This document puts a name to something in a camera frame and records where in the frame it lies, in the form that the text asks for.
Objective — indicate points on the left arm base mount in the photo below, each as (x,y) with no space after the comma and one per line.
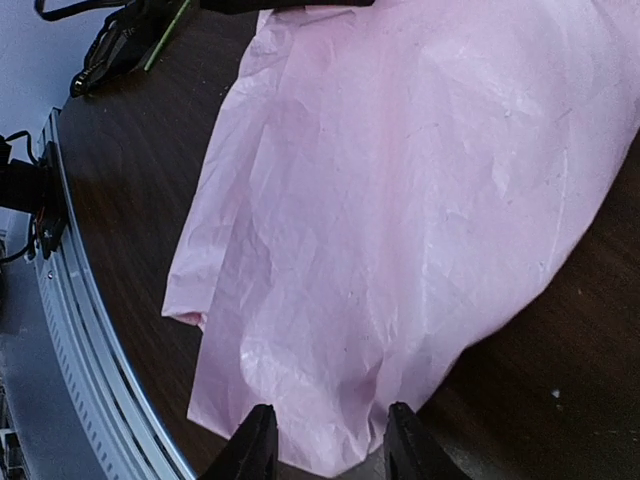
(36,188)

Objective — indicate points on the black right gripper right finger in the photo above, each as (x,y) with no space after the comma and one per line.
(411,452)

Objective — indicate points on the aluminium front rail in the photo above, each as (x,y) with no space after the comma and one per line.
(119,423)

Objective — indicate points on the pile of fake flowers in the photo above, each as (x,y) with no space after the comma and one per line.
(163,41)

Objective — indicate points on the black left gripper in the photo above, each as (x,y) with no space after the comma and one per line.
(259,5)

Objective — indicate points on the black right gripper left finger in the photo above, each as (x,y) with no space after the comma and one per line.
(251,453)

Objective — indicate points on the pink wrapping paper sheet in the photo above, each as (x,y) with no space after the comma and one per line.
(383,188)

